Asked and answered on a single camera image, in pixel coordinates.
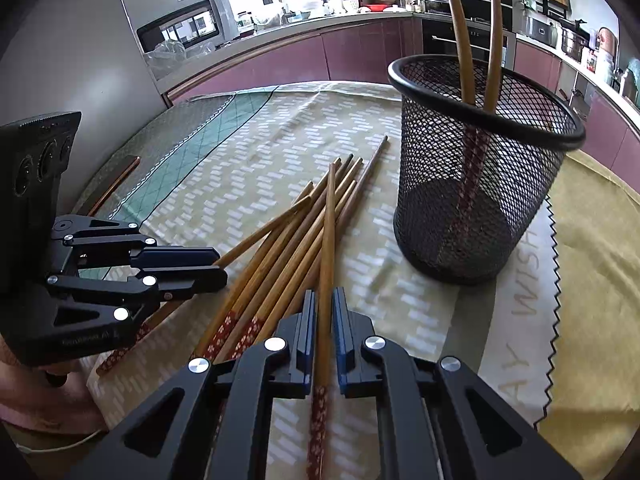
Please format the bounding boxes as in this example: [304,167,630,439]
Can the group of wooden chopsticks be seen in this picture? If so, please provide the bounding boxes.
[192,134,391,363]

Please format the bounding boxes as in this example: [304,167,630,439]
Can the white cable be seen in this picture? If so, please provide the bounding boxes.
[16,427,101,453]

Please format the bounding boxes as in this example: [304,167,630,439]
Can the teal glass bowl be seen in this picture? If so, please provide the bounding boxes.
[625,57,640,107]

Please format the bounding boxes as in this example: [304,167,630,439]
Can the stainless steel pot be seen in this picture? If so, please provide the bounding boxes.
[560,20,589,59]

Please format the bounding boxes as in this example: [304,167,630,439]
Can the patterned beige green tablecloth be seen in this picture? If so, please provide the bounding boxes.
[70,80,566,480]

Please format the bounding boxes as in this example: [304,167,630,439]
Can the black mesh utensil holder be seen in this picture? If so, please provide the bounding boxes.
[387,54,587,285]

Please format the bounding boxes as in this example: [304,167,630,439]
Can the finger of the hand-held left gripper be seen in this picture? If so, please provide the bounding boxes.
[45,265,229,334]
[50,214,221,273]

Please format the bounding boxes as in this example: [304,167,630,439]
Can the silver microwave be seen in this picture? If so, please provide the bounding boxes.
[136,0,233,54]

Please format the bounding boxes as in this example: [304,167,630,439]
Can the yellow table cover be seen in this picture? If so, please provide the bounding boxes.
[536,150,640,480]

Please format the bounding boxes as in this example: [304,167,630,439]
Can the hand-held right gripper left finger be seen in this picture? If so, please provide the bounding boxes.
[65,289,318,480]

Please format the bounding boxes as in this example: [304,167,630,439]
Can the person's left forearm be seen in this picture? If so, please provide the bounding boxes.
[0,334,108,433]

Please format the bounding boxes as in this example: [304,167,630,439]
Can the copper kettle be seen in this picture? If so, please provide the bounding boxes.
[597,27,619,86]

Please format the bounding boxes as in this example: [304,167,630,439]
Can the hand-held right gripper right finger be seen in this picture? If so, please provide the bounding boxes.
[332,287,583,480]

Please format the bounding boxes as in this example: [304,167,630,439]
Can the built-in black oven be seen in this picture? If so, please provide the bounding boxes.
[421,17,517,70]

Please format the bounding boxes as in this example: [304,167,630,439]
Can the clear plastic bag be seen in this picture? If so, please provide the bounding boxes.
[146,39,216,82]

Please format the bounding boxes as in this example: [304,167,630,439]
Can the pink lower kitchen cabinets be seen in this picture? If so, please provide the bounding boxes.
[515,40,640,173]
[160,14,424,107]

